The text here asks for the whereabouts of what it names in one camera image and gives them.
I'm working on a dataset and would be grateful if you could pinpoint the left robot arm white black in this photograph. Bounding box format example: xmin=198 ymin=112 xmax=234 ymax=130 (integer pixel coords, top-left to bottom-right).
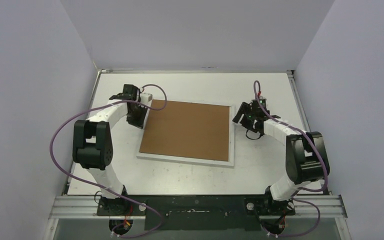
xmin=72 ymin=84 xmax=153 ymax=216

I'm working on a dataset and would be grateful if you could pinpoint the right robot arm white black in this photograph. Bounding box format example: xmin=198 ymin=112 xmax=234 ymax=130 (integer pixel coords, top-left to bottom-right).
xmin=232 ymin=97 xmax=330 ymax=215

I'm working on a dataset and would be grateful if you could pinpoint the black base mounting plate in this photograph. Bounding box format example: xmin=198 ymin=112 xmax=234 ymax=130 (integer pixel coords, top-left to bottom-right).
xmin=96 ymin=194 xmax=296 ymax=231

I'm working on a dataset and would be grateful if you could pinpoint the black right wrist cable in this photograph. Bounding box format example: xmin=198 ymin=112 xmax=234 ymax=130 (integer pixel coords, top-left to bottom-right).
xmin=244 ymin=128 xmax=265 ymax=141

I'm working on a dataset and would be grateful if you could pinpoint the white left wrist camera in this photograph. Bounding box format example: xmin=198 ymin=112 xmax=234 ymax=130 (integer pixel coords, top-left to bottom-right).
xmin=139 ymin=92 xmax=153 ymax=106

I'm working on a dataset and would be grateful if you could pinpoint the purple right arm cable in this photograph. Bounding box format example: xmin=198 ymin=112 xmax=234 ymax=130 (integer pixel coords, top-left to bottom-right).
xmin=252 ymin=80 xmax=330 ymax=239

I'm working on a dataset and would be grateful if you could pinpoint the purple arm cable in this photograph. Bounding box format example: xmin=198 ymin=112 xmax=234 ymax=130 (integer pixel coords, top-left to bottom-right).
xmin=49 ymin=83 xmax=168 ymax=239
xmin=252 ymin=80 xmax=330 ymax=239

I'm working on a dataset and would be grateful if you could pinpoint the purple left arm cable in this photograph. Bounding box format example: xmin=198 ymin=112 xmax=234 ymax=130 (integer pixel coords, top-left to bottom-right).
xmin=49 ymin=83 xmax=168 ymax=239

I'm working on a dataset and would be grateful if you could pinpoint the aluminium front rail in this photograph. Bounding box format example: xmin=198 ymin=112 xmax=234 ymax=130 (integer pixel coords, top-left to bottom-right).
xmin=49 ymin=194 xmax=348 ymax=219

